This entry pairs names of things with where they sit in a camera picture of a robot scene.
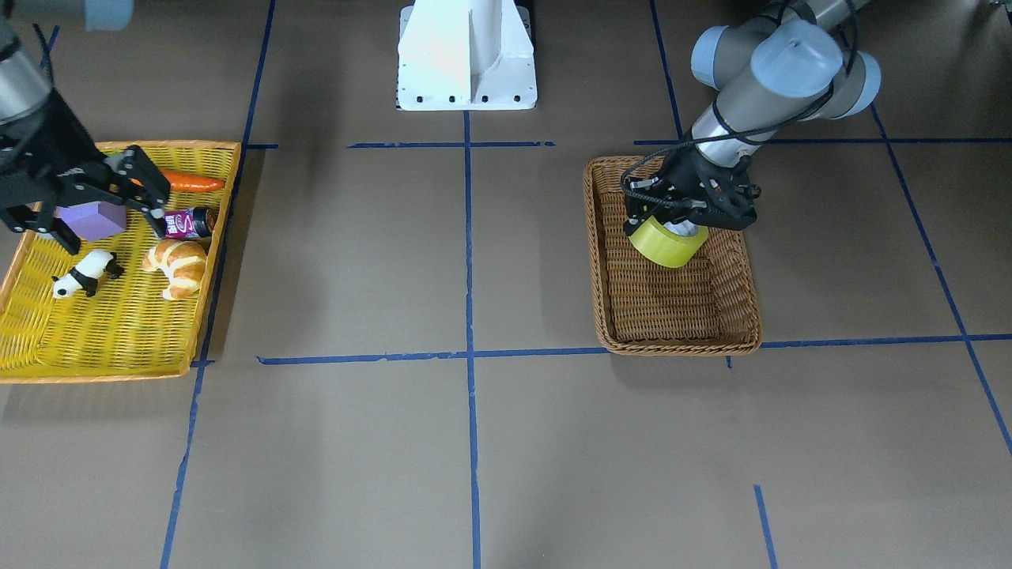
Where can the toy croissant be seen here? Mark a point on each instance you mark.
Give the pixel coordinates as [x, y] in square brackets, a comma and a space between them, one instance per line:
[183, 263]

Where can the small panda figurine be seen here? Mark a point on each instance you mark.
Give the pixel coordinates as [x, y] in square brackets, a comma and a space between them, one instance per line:
[87, 274]

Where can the purple foam cube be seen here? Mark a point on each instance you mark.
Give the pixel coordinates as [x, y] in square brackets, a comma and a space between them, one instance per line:
[95, 221]

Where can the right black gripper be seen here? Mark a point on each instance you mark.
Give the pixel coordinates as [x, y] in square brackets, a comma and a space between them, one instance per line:
[49, 150]

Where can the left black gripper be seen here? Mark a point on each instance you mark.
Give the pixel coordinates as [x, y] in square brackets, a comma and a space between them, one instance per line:
[685, 174]

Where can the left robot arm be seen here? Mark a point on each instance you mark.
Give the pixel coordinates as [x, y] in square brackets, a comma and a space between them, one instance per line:
[779, 68]

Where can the small pink drink can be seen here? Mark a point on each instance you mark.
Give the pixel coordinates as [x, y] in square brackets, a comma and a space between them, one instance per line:
[190, 224]

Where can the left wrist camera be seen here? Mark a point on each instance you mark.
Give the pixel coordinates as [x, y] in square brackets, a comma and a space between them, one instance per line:
[726, 208]

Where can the yellow tape roll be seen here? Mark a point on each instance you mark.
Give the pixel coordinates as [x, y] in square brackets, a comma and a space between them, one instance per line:
[666, 249]

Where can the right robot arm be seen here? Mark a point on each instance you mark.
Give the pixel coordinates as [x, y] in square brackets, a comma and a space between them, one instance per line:
[23, 74]

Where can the brown wicker basket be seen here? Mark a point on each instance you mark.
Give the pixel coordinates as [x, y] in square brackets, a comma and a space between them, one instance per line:
[708, 307]

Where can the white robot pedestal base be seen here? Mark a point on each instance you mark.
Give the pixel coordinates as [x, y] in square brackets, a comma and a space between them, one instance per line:
[466, 56]

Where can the orange toy carrot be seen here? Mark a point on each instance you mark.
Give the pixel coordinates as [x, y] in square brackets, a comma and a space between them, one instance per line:
[187, 182]

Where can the yellow wicker tray basket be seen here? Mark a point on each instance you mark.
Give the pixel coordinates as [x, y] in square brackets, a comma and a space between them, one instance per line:
[127, 330]

